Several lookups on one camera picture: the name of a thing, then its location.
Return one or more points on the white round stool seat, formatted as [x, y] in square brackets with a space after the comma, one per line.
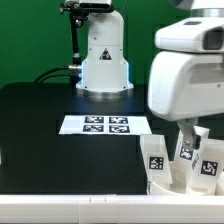
[178, 187]

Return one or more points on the paper sheet with markers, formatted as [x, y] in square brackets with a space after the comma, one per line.
[104, 125]

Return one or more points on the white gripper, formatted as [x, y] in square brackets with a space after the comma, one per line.
[186, 86]

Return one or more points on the white L-shaped fence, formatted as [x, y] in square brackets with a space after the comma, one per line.
[50, 187]

